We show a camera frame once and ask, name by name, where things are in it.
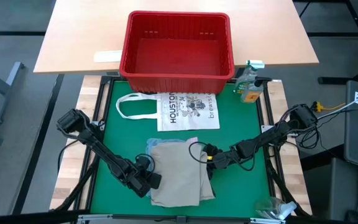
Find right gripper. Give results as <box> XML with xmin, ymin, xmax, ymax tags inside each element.
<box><xmin>204</xmin><ymin>143</ymin><xmax>241</xmax><ymax>181</ymax></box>

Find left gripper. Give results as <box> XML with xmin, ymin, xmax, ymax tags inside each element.
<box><xmin>124</xmin><ymin>156</ymin><xmax>163</xmax><ymax>199</ymax></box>

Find light blue towel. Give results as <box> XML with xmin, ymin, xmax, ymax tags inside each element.
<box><xmin>144</xmin><ymin>138</ymin><xmax>186</xmax><ymax>200</ymax></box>

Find tan garment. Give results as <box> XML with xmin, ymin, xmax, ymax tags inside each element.
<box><xmin>149</xmin><ymin>141</ymin><xmax>216</xmax><ymax>208</ymax></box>

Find red plastic laundry bin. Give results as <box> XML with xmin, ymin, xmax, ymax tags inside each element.
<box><xmin>119</xmin><ymin>11</ymin><xmax>236</xmax><ymax>95</ymax></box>

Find green table mat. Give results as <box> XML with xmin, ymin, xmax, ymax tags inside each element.
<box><xmin>90</xmin><ymin>81</ymin><xmax>272</xmax><ymax>218</ymax></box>

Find cream printed tote bag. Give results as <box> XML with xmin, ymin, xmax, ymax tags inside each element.
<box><xmin>115</xmin><ymin>91</ymin><xmax>221</xmax><ymax>133</ymax></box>

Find pump bottle with orange label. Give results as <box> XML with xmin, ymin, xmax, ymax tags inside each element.
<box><xmin>240</xmin><ymin>77</ymin><xmax>273</xmax><ymax>105</ymax></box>

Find clear plastic spray bottle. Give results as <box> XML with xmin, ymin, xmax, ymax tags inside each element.
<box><xmin>255</xmin><ymin>196</ymin><xmax>298</xmax><ymax>220</ymax></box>

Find spray bottle with green label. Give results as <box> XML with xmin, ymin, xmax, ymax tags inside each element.
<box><xmin>233</xmin><ymin>59</ymin><xmax>265</xmax><ymax>96</ymax></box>

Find white paper label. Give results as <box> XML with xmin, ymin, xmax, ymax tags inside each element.
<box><xmin>93</xmin><ymin>50</ymin><xmax>123</xmax><ymax>63</ymax></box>

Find light wooden table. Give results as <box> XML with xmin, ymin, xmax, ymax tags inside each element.
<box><xmin>33</xmin><ymin>0</ymin><xmax>319</xmax><ymax>75</ymax></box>

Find grey metal table leg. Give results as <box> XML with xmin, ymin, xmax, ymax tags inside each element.
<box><xmin>0</xmin><ymin>61</ymin><xmax>25</xmax><ymax>146</ymax></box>

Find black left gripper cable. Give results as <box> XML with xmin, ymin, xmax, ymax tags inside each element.
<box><xmin>134</xmin><ymin>153</ymin><xmax>157</xmax><ymax>175</ymax></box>

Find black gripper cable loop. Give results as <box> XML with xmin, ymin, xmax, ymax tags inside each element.
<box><xmin>188</xmin><ymin>141</ymin><xmax>211</xmax><ymax>165</ymax></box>

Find black aluminium table frame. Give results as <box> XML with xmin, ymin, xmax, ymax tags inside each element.
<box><xmin>51</xmin><ymin>74</ymin><xmax>312</xmax><ymax>224</ymax></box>

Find black cable bundle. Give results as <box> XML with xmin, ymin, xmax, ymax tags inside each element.
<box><xmin>293</xmin><ymin>123</ymin><xmax>323</xmax><ymax>150</ymax></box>

